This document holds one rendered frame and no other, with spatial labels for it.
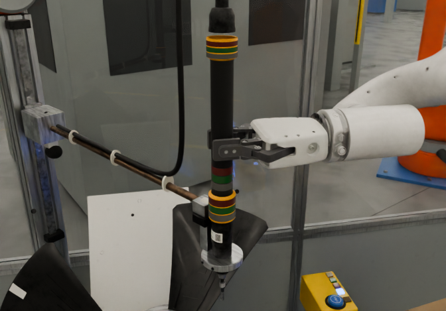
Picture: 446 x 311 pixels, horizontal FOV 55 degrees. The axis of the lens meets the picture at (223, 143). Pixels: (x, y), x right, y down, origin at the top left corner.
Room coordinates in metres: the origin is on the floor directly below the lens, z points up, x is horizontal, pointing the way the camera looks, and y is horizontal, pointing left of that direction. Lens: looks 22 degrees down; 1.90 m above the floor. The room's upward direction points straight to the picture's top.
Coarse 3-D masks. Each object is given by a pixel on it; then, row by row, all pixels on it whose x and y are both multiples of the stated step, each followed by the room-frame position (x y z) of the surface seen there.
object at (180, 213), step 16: (176, 208) 0.85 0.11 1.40; (176, 224) 0.82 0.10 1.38; (192, 224) 0.80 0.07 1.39; (240, 224) 0.77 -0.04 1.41; (256, 224) 0.76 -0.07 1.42; (176, 240) 0.80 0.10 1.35; (192, 240) 0.78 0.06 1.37; (240, 240) 0.74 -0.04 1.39; (256, 240) 0.73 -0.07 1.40; (176, 256) 0.77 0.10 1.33; (192, 256) 0.75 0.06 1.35; (176, 272) 0.74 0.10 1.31; (192, 272) 0.72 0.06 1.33; (208, 272) 0.70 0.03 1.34; (176, 288) 0.71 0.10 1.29; (192, 288) 0.69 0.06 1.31; (208, 288) 0.67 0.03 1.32; (176, 304) 0.68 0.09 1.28; (192, 304) 0.66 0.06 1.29; (208, 304) 0.65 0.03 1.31
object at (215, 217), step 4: (208, 212) 0.60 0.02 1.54; (212, 216) 0.59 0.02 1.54; (216, 216) 0.58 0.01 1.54; (220, 216) 0.58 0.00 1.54; (224, 216) 0.58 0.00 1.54; (228, 216) 0.58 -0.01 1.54; (232, 216) 0.59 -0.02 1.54; (216, 220) 0.58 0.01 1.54; (220, 220) 0.58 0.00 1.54; (224, 220) 0.58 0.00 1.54; (228, 220) 0.58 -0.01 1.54
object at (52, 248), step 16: (32, 256) 0.66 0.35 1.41; (48, 256) 0.66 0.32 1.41; (32, 272) 0.65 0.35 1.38; (48, 272) 0.65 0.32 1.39; (64, 272) 0.64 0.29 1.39; (32, 288) 0.64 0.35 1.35; (48, 288) 0.64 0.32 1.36; (64, 288) 0.63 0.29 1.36; (80, 288) 0.63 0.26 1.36; (16, 304) 0.64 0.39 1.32; (32, 304) 0.64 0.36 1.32; (48, 304) 0.63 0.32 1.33; (64, 304) 0.62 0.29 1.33; (80, 304) 0.62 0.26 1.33; (96, 304) 0.62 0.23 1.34
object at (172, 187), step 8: (56, 128) 0.98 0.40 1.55; (64, 136) 0.94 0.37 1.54; (80, 144) 0.89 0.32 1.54; (88, 144) 0.88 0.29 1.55; (96, 152) 0.85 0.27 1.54; (104, 152) 0.83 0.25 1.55; (120, 160) 0.79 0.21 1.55; (128, 168) 0.77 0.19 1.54; (136, 168) 0.75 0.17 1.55; (144, 176) 0.73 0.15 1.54; (152, 176) 0.72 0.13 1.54; (160, 184) 0.70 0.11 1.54; (168, 184) 0.69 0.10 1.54; (176, 192) 0.67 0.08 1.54; (184, 192) 0.66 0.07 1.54
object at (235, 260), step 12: (192, 204) 0.63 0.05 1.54; (204, 204) 0.61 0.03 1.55; (192, 216) 0.62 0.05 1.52; (204, 216) 0.61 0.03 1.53; (204, 228) 0.61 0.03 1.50; (204, 240) 0.61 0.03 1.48; (204, 252) 0.60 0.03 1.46; (240, 252) 0.60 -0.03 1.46; (204, 264) 0.58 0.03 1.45; (216, 264) 0.57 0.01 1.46; (228, 264) 0.57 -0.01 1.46; (240, 264) 0.58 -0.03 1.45
